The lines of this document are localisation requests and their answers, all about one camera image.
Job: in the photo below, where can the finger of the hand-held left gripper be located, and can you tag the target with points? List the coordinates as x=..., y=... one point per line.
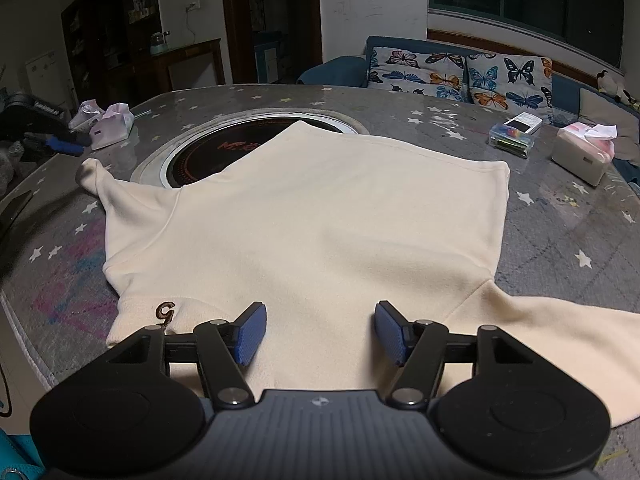
x=62, y=147

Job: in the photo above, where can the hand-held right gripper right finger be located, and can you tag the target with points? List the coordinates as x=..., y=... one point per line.
x=387, y=335

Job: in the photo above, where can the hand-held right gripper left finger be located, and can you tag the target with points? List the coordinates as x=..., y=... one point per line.
x=252, y=332

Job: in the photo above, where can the cream sweatshirt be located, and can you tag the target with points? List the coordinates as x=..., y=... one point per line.
x=325, y=220

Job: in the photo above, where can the crumpled clear plastic bag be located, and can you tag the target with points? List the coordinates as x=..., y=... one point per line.
x=84, y=112

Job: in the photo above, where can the pink tissue pack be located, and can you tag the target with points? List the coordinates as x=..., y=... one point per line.
x=112, y=124

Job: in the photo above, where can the dark display cabinet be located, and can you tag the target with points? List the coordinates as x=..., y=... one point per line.
x=105, y=35

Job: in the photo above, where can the built-in round induction cooker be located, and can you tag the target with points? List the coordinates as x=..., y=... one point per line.
x=200, y=160

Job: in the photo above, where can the pale green kettle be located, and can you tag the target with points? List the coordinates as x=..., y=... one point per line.
x=159, y=44

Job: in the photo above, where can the wooden sideboard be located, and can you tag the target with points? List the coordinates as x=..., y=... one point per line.
x=190, y=65

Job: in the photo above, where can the grey star-print tablecloth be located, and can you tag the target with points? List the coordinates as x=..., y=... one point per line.
x=550, y=240

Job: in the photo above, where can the blue white small cabinet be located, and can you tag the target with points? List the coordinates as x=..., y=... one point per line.
x=266, y=57

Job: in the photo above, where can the clear box of colourful items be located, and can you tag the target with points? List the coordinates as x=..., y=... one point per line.
x=510, y=140

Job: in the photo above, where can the white flat device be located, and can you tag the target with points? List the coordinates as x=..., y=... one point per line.
x=522, y=124

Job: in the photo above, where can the white tissue box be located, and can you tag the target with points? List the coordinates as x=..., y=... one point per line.
x=582, y=157

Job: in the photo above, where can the butterfly print cushion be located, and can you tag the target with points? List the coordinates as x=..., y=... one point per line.
x=510, y=82
x=415, y=72

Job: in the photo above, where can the teal bag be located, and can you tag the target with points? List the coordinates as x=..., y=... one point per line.
x=17, y=455

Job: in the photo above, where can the blue corner sofa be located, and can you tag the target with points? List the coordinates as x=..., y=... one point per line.
x=345, y=67

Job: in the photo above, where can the beige cushion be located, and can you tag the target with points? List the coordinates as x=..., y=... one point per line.
x=607, y=115

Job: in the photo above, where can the black white plush toy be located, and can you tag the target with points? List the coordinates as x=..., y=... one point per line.
x=607, y=81

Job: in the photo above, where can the brown wooden door frame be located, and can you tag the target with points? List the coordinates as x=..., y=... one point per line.
x=272, y=10

